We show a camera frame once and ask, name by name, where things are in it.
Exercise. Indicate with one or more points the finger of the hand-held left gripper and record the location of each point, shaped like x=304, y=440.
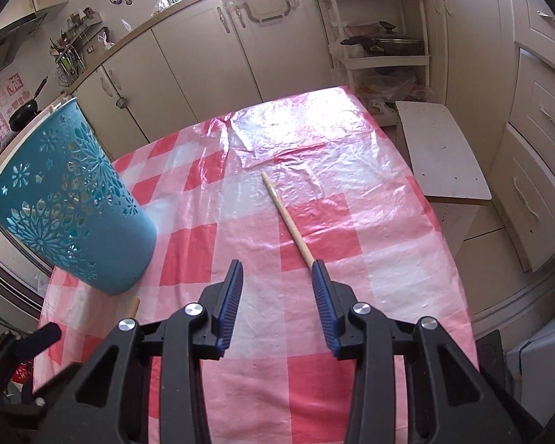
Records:
x=41, y=340

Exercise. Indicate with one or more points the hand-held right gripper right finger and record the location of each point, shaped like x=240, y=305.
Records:
x=326, y=314

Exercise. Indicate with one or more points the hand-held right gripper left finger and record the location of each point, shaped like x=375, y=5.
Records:
x=229, y=314

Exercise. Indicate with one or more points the blue cut-out plastic basket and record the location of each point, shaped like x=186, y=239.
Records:
x=120, y=249

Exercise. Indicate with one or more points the red white checkered tablecloth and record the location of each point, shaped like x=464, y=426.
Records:
x=351, y=194

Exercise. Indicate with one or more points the black rectangular object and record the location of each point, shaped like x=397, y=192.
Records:
x=490, y=356

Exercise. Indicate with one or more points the white wooden stool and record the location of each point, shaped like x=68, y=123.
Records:
x=444, y=157

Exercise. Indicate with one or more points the white box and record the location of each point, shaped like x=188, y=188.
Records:
x=545, y=351

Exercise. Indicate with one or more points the black frying pan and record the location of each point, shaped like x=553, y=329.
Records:
x=25, y=112

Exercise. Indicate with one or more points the crumpled plastic bag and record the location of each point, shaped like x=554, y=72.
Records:
x=388, y=85

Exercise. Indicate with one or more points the cream kitchen cabinets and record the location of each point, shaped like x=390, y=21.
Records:
x=189, y=64

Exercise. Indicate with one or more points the pan with glass lid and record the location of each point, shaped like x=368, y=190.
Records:
x=388, y=46

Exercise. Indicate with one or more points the kitchen utensil rack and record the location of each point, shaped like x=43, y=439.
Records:
x=69, y=60

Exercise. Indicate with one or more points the cream drawer cabinet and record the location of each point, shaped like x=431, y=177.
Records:
x=536, y=101

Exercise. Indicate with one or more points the black range hood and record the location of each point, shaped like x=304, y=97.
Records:
x=9, y=32

